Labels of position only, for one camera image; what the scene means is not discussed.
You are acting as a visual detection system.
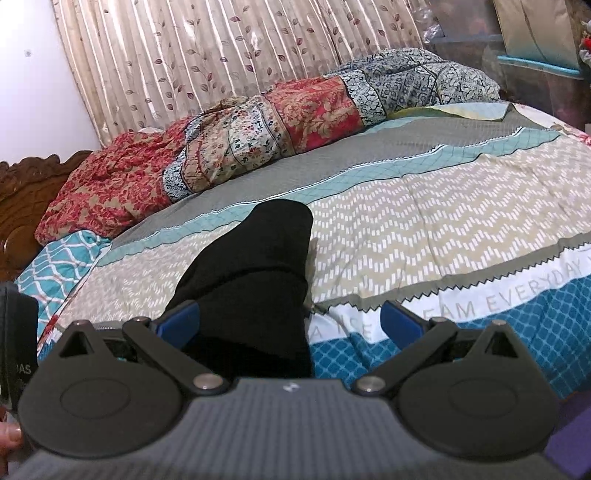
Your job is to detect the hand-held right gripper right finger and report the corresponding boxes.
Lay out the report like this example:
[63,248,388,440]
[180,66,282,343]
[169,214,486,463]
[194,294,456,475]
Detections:
[353,300,526,398]

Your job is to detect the clear plastic storage box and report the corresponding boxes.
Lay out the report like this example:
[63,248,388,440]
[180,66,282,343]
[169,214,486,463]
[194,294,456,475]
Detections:
[429,34,591,136]

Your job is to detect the black pants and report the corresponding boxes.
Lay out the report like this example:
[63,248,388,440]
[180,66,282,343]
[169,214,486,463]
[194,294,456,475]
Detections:
[164,199,315,382]

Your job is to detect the beige leaf print curtain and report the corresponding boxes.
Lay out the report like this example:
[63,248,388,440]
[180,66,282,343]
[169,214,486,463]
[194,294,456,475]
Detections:
[50,0,431,154]

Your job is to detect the person's left hand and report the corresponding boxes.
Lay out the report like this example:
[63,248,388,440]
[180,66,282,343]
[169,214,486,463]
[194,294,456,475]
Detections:
[0,424,25,465]

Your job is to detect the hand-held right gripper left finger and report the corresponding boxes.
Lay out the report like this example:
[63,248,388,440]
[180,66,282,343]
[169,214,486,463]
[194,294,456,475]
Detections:
[55,300,232,398]

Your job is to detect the purple cloth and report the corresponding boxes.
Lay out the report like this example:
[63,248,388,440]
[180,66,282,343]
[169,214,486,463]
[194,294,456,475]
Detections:
[542,391,591,480]

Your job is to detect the red floral patchwork quilt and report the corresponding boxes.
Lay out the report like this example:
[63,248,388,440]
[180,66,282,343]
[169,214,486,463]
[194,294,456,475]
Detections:
[34,46,502,246]

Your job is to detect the teal white patterned pillow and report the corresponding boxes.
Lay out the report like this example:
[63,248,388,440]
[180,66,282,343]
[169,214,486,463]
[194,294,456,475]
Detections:
[14,229,112,341]

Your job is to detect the beige flat board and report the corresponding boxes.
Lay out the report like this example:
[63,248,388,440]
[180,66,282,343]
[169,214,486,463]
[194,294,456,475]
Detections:
[491,0,591,71]

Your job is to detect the patterned teal beige bedsheet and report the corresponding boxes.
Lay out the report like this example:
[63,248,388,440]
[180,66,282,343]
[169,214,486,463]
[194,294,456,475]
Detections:
[37,99,591,402]

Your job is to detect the carved wooden headboard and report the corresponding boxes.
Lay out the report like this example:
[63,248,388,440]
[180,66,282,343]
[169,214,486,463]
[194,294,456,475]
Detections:
[0,150,94,283]

